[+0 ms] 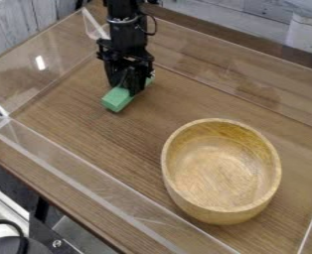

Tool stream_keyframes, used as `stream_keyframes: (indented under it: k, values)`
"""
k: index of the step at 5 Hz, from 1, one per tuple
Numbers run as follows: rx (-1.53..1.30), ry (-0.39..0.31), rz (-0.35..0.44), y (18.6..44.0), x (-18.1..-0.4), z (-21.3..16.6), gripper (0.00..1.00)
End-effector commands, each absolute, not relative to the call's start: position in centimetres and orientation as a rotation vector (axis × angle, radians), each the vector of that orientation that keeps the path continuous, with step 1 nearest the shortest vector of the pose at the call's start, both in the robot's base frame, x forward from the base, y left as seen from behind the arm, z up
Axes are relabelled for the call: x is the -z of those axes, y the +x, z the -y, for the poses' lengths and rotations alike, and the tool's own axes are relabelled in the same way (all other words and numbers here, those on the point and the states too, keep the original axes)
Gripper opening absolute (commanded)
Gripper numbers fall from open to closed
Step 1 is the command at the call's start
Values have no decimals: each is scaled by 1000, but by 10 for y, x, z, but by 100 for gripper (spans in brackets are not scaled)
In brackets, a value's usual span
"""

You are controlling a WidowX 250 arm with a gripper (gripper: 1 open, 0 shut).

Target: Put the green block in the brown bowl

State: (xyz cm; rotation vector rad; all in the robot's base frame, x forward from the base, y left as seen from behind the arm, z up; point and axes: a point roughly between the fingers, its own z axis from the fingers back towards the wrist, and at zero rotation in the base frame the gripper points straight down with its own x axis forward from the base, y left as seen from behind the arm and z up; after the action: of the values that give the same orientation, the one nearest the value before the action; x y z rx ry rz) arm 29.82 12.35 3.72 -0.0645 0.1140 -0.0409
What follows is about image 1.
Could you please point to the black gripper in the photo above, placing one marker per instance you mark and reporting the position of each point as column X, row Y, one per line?
column 123, row 52

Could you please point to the green rectangular block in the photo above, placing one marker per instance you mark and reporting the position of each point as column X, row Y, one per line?
column 118, row 97

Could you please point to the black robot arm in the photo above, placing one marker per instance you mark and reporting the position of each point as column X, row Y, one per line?
column 125, row 8

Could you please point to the brown wooden bowl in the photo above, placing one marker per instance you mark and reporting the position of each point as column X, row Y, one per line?
column 221, row 170

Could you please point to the white cylindrical container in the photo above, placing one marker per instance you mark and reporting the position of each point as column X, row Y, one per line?
column 299, row 37

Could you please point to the grey metal clamp plate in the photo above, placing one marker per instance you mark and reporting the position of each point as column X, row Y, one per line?
column 46, row 241

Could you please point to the clear acrylic corner bracket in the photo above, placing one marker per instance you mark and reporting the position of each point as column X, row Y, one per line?
column 95, row 30

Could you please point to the clear acrylic enclosure wall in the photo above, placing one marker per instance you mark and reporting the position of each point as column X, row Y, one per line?
column 93, row 161

